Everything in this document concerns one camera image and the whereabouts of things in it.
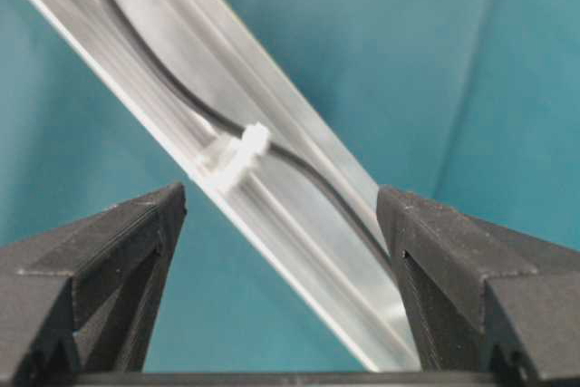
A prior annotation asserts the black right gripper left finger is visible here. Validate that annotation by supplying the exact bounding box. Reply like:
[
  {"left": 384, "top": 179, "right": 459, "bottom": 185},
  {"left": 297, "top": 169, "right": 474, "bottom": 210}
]
[{"left": 1, "top": 183, "right": 187, "bottom": 386}]

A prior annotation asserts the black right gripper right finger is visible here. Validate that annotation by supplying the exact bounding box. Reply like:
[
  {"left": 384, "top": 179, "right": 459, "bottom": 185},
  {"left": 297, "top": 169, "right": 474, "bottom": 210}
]
[{"left": 376, "top": 187, "right": 579, "bottom": 386}]

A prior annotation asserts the black USB cable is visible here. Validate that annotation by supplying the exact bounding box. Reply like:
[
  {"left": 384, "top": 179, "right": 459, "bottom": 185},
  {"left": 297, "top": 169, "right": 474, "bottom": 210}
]
[{"left": 81, "top": 0, "right": 400, "bottom": 270}]

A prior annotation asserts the white middle ring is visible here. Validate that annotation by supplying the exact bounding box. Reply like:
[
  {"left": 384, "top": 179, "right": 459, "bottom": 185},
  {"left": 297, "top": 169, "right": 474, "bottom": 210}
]
[{"left": 194, "top": 121, "right": 273, "bottom": 192}]

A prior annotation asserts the silver aluminium rail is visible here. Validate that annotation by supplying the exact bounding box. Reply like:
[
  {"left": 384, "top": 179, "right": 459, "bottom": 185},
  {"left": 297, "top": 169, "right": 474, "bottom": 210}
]
[{"left": 29, "top": 0, "right": 420, "bottom": 372}]

